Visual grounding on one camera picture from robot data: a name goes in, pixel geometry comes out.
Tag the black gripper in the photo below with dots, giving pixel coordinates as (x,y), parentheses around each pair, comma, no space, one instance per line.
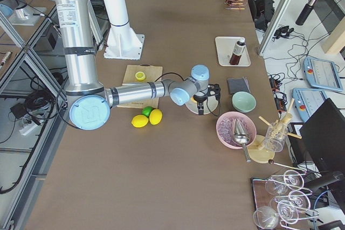
(199,98)

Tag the white plate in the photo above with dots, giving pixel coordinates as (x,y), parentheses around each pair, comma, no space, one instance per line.
(210,105)

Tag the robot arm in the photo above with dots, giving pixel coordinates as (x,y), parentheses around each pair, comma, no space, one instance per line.
(89,101)

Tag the tea bottle on tray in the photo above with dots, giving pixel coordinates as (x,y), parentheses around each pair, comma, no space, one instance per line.
(237,52)

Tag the cream plastic tray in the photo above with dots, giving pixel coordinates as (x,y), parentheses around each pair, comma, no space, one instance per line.
(225,47)

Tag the wine glass rack tray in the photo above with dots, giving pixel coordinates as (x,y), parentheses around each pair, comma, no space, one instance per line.
(282,200)

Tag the pink bowl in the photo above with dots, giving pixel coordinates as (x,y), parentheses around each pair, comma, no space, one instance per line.
(225,128)

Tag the grey folded cloth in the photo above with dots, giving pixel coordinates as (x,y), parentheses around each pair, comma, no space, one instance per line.
(238,85)

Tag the mint green bowl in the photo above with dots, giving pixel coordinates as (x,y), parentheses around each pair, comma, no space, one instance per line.
(243,102)

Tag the yellow lemon right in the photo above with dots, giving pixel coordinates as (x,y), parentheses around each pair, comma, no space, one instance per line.
(155,116)

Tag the yellow lemon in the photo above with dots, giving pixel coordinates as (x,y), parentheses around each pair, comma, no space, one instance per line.
(155,116)
(139,121)

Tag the metal ice scoop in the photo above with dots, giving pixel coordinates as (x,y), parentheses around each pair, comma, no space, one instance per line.
(241,137)

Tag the green lime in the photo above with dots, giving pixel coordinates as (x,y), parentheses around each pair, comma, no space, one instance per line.
(147,110)

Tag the wooden cutting board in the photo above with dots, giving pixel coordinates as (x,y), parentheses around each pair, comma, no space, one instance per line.
(151,73)

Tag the yellow lemon left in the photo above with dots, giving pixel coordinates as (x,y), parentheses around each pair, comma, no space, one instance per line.
(139,121)

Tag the half lime slice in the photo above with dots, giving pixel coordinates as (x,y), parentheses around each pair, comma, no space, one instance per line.
(140,76)

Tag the clear glass mug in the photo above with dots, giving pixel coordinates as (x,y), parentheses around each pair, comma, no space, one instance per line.
(275,137)

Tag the black monitor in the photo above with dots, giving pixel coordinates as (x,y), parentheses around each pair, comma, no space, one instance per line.
(323,136)

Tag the black thermos bottle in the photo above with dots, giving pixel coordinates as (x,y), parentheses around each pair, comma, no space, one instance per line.
(309,6)

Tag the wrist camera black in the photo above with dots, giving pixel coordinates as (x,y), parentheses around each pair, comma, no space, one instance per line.
(214,90)

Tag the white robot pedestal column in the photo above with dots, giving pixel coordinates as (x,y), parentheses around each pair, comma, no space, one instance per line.
(122,41)

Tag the aluminium frame post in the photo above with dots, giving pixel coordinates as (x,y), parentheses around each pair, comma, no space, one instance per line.
(279,12)

